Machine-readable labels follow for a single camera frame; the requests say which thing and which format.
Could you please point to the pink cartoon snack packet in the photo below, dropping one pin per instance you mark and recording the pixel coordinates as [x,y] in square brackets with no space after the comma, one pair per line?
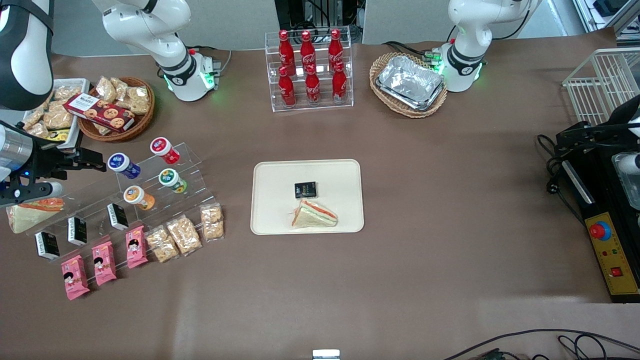
[104,263]
[75,277]
[136,246]

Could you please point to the clear acrylic step stand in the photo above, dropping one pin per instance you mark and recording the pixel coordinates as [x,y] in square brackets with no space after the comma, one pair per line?
[195,175]

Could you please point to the dark brown wicker basket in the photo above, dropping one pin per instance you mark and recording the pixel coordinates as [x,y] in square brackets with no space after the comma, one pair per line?
[142,120]

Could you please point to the clear puffed snack packet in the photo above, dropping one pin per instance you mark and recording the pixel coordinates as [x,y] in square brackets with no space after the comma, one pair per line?
[122,86]
[34,117]
[140,100]
[67,93]
[106,89]
[57,119]
[102,129]
[37,130]

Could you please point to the white rectangular dish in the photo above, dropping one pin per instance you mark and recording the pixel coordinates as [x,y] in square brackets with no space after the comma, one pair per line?
[80,84]

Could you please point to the orange gum bottle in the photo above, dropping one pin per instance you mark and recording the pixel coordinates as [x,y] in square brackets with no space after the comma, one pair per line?
[140,197]

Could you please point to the black equipment cabinet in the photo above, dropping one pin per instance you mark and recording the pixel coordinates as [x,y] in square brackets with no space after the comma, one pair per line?
[290,12]

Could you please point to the yellow snack packet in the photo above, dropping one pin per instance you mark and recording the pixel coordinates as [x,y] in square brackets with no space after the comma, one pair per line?
[59,135]

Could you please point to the black control box yellow panel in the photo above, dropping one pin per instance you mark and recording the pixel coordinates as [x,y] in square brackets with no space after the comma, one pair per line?
[612,260]

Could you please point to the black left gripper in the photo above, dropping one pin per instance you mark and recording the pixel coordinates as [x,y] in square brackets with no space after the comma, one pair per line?
[608,131]

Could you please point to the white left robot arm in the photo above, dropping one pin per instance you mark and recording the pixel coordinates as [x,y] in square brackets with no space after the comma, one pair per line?
[467,30]

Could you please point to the clear acrylic bottle rack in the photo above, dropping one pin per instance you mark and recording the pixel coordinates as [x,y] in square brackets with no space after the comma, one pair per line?
[300,107]

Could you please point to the red cookie box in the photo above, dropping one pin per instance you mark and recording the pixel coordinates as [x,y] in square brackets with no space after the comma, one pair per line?
[100,112]

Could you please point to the green gum bottle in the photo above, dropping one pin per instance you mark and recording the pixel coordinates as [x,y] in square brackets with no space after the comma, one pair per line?
[174,181]

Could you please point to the wrapped triangle sandwich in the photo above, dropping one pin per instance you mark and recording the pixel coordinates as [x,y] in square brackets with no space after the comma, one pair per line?
[30,216]
[312,218]

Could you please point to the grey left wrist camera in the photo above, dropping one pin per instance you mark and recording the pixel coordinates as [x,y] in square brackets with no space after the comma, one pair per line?
[625,162]

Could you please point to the cream plastic serving tray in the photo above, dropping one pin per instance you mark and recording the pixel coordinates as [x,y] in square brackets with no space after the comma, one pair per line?
[275,200]

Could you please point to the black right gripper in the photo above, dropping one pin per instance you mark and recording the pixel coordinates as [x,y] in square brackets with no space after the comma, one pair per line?
[46,161]

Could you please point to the stacked aluminium foil trays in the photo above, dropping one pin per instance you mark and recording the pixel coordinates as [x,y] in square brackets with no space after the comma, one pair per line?
[410,80]

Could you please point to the blue gum bottle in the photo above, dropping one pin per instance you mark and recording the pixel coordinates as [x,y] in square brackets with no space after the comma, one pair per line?
[125,166]

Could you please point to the red gum bottle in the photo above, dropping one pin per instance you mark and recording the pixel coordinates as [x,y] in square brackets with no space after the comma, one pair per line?
[167,151]

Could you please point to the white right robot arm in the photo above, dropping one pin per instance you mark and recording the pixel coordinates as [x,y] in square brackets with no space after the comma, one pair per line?
[150,35]

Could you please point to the light tan wicker basket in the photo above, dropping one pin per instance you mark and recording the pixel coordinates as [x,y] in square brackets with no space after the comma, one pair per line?
[375,75]

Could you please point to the aluminium frame rack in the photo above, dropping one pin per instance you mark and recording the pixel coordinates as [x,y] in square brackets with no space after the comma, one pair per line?
[607,7]

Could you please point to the clear-wrapped rice crisp bar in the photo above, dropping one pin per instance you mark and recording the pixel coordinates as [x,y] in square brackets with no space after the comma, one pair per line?
[212,222]
[184,235]
[161,244]

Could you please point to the small black snack box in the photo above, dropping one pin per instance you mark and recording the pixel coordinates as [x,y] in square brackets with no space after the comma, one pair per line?
[118,216]
[77,230]
[305,190]
[47,245]

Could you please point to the red cola bottle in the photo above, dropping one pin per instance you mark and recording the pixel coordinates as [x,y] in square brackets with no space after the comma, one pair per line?
[335,47]
[307,49]
[285,50]
[339,85]
[313,88]
[287,91]

